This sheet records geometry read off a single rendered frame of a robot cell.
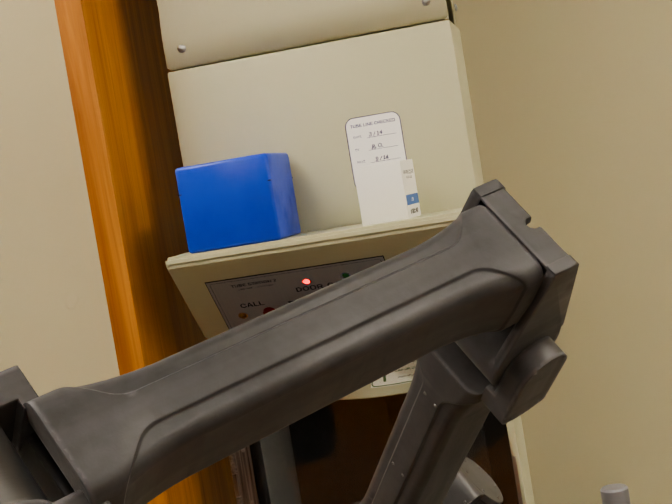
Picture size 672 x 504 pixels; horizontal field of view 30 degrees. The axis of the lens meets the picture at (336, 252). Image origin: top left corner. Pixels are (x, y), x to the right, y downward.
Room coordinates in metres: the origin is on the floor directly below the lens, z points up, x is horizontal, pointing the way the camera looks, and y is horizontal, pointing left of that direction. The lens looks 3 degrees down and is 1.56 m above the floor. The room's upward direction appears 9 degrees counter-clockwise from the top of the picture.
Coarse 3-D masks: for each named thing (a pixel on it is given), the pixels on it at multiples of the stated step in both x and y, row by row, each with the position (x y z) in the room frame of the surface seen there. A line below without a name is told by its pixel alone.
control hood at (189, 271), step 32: (384, 224) 1.25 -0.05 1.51; (416, 224) 1.24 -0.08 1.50; (448, 224) 1.24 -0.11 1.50; (192, 256) 1.29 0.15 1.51; (224, 256) 1.28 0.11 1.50; (256, 256) 1.28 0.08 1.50; (288, 256) 1.28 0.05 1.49; (320, 256) 1.27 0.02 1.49; (352, 256) 1.27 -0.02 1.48; (384, 256) 1.27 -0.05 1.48; (192, 288) 1.32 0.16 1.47
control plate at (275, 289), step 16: (272, 272) 1.29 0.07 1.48; (288, 272) 1.29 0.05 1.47; (304, 272) 1.29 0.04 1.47; (320, 272) 1.29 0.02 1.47; (336, 272) 1.29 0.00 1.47; (352, 272) 1.29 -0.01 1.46; (208, 288) 1.31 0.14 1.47; (224, 288) 1.31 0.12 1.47; (240, 288) 1.31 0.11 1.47; (256, 288) 1.31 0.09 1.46; (272, 288) 1.31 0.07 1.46; (288, 288) 1.31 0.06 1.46; (304, 288) 1.31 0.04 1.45; (320, 288) 1.31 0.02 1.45; (224, 304) 1.33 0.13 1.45; (240, 304) 1.33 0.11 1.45; (256, 304) 1.33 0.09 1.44; (272, 304) 1.33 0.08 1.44; (224, 320) 1.35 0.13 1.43; (240, 320) 1.35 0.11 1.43
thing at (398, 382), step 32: (384, 384) 1.36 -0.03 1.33; (320, 416) 1.37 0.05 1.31; (352, 416) 1.36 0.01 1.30; (384, 416) 1.36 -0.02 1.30; (256, 448) 1.39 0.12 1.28; (288, 448) 1.38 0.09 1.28; (320, 448) 1.37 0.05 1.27; (352, 448) 1.37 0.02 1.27; (384, 448) 1.36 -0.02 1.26; (480, 448) 1.34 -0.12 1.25; (256, 480) 1.39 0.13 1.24; (288, 480) 1.38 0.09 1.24; (320, 480) 1.37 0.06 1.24; (352, 480) 1.37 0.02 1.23; (512, 480) 1.33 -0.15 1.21
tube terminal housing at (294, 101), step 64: (256, 64) 1.39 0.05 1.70; (320, 64) 1.37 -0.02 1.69; (384, 64) 1.36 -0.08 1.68; (448, 64) 1.34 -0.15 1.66; (192, 128) 1.40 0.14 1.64; (256, 128) 1.39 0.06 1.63; (320, 128) 1.37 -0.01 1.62; (448, 128) 1.35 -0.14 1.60; (320, 192) 1.38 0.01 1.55; (448, 192) 1.35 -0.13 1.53; (512, 448) 1.34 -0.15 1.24
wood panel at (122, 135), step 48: (96, 0) 1.37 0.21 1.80; (144, 0) 1.53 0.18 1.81; (96, 48) 1.35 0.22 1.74; (144, 48) 1.50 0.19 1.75; (96, 96) 1.33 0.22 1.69; (144, 96) 1.47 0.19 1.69; (96, 144) 1.33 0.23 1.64; (144, 144) 1.45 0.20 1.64; (96, 192) 1.33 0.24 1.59; (144, 192) 1.42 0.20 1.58; (96, 240) 1.33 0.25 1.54; (144, 240) 1.39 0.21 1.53; (144, 288) 1.37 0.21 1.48; (144, 336) 1.34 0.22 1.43; (192, 336) 1.50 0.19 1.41; (192, 480) 1.41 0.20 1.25
